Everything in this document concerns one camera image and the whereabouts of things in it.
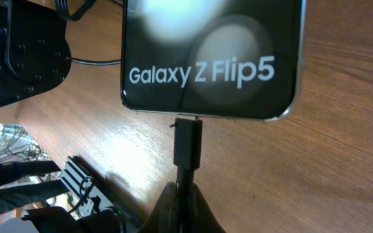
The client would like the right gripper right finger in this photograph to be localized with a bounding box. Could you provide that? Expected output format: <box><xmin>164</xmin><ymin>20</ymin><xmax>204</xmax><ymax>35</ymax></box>
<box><xmin>188</xmin><ymin>184</ymin><xmax>225</xmax><ymax>233</ymax></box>

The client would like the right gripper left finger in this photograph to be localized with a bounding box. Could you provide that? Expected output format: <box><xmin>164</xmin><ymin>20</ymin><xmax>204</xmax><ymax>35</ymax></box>
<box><xmin>141</xmin><ymin>182</ymin><xmax>179</xmax><ymax>233</ymax></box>

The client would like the black USB charging cable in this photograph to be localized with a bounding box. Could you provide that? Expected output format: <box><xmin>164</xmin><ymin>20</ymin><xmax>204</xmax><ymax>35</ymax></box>
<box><xmin>172</xmin><ymin>116</ymin><xmax>203</xmax><ymax>233</ymax></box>

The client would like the black Galaxy flip phone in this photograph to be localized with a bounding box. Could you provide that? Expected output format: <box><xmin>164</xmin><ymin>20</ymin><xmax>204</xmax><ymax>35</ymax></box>
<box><xmin>120</xmin><ymin>0</ymin><xmax>306</xmax><ymax>121</ymax></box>

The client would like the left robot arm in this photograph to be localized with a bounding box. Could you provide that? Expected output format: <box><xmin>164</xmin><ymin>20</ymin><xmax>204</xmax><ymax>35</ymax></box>
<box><xmin>0</xmin><ymin>1</ymin><xmax>72</xmax><ymax>107</ymax></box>

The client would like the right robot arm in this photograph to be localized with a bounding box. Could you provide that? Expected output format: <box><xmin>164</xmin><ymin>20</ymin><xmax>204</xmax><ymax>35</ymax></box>
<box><xmin>0</xmin><ymin>158</ymin><xmax>224</xmax><ymax>232</ymax></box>

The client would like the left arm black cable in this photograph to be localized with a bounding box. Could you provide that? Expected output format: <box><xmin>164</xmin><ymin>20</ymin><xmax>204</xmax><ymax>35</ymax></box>
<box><xmin>53</xmin><ymin>0</ymin><xmax>122</xmax><ymax>67</ymax></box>

